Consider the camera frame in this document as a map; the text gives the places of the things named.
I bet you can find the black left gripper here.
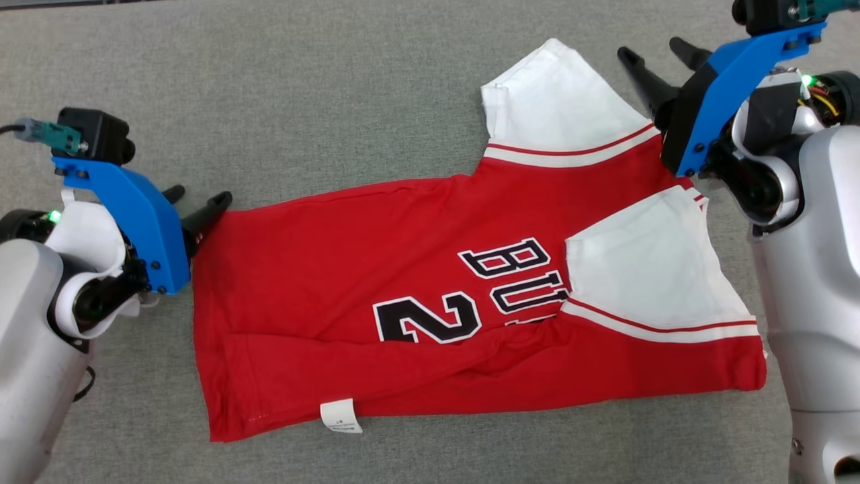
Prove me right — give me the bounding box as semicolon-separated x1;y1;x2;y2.
161;184;234;261

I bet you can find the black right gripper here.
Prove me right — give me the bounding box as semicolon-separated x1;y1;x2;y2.
617;37;713;178

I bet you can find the red white basketball jersey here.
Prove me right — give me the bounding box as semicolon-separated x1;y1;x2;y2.
192;38;768;444

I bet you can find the blue left camera mount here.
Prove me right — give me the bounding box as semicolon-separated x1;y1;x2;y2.
52;156;192;295

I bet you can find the teal left camera connector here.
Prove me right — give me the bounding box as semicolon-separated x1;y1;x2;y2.
15;118;88;155

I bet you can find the teal camera connector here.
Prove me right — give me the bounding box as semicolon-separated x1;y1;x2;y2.
15;118;88;155
789;0;860;19

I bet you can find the teal right camera connector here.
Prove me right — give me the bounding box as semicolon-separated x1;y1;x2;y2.
789;0;860;19

